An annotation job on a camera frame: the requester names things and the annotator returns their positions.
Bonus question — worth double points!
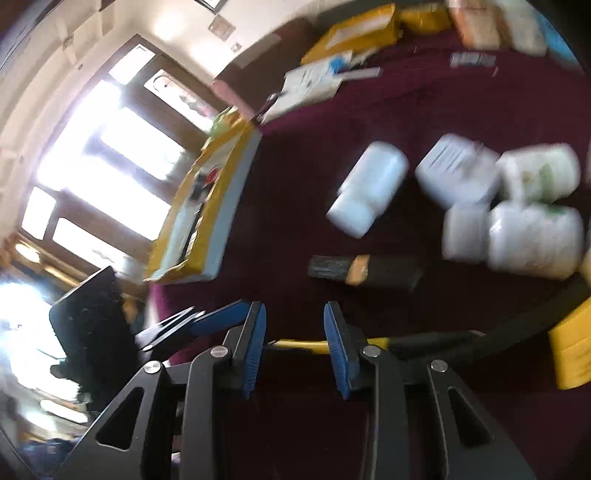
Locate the brown framed window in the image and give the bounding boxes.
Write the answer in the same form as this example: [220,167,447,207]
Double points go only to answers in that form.
[9,34,232,287]

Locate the large yellow tape roll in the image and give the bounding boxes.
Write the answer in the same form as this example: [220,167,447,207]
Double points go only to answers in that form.
[399,2,453,34]

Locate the small wall plaque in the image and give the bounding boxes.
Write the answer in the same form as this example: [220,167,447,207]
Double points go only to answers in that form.
[208,16,236,38]

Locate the plain white bottle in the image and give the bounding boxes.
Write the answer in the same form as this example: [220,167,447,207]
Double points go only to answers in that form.
[325,141,411,239]

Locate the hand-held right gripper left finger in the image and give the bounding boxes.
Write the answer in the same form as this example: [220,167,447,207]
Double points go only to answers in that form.
[54,301,267,480]

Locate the yellow taped cardboard box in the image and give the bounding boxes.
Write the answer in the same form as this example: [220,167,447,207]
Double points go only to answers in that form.
[142,117,264,283]

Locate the square white bottle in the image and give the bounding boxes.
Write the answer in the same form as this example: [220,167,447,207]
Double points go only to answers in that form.
[414,133,502,210]

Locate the white printed booklet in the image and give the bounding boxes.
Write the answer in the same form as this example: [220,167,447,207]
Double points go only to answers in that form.
[259,51,354,123]

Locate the clear jar orange label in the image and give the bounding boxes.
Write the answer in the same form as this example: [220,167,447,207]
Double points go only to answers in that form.
[448,0,502,51]

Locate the small white bottle green label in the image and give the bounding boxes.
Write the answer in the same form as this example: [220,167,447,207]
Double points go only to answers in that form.
[496,143,581,204]

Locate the brown armchair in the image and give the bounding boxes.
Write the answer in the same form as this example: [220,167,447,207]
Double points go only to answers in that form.
[210,18,324,118]

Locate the white pen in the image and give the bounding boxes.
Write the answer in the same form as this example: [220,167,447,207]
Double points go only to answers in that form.
[339,67,384,84]

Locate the white plastic tub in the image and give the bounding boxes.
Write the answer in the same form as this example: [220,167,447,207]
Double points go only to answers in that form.
[496,0,550,57]

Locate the large jar blue cartoon label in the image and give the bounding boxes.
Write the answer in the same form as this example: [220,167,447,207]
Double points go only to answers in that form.
[536,9,580,68]

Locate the black pen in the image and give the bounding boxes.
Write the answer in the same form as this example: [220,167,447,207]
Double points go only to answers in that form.
[256,92,282,123]

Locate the white bottle ribbed cap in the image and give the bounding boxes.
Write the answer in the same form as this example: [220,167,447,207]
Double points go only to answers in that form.
[442,199,585,281]

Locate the black tool tan band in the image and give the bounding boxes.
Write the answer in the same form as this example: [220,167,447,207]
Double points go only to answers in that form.
[308,254,424,292]

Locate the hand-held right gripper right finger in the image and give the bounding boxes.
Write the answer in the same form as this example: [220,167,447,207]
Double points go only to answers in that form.
[323,301,536,480]

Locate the shallow yellow taped box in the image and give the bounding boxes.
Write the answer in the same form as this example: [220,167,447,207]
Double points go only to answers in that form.
[301,4,400,65]

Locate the yellow black handled tool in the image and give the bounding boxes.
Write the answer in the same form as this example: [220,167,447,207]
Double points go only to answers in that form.
[269,282,591,365]

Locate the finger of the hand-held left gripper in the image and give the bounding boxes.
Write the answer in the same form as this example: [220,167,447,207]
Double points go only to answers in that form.
[134,307,204,354]
[187,299,252,337]

